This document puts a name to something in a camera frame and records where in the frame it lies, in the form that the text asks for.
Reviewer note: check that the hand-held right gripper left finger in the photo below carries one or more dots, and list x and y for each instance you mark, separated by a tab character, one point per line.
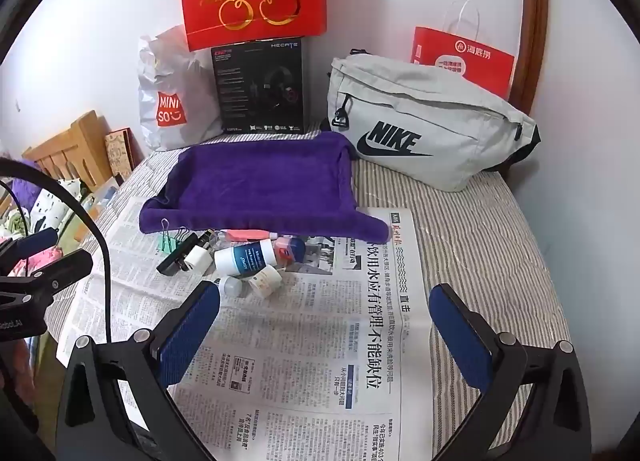
192	326

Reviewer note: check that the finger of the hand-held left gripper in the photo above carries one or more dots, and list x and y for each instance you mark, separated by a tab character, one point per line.
39	239
62	271

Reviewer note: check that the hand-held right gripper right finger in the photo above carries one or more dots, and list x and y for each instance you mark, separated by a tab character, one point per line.
462	336

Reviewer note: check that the small white bottle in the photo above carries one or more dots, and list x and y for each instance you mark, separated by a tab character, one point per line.
232	286

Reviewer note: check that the white charger plug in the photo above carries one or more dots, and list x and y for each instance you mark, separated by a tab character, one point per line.
199	259

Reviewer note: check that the black pen-like tube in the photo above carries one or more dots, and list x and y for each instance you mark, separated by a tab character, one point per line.
172	261

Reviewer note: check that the small white jar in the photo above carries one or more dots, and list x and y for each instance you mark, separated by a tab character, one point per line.
265	282

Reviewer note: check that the large blue and white bottle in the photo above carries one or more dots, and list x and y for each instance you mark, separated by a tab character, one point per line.
245	258

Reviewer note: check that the green binder clip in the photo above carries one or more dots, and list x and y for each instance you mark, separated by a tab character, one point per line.
168	244

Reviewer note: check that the pink tube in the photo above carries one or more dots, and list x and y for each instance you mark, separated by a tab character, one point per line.
245	234

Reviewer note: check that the small blue jar orange lid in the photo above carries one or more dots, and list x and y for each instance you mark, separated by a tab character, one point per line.
290	251

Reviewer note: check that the white spotted pillow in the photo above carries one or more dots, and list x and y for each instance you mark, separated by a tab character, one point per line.
52	206

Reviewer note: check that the purple plush toy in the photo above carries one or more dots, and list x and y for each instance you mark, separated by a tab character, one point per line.
22	188

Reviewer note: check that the brown patterned book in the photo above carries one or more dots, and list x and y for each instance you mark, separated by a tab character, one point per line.
119	153

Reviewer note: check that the newspaper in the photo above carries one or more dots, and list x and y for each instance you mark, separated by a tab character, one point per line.
310	341

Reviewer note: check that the purple towel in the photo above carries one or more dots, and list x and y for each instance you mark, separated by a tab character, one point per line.
260	181

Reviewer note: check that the white plastic shopping bag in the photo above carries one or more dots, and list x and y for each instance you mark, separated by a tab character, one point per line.
170	91

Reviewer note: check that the grey waist bag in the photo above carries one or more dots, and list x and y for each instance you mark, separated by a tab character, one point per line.
425	126

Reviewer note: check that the black headset box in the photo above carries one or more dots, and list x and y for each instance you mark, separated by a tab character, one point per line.
260	86

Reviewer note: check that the dark wooden headboard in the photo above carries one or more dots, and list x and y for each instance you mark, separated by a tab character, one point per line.
532	16

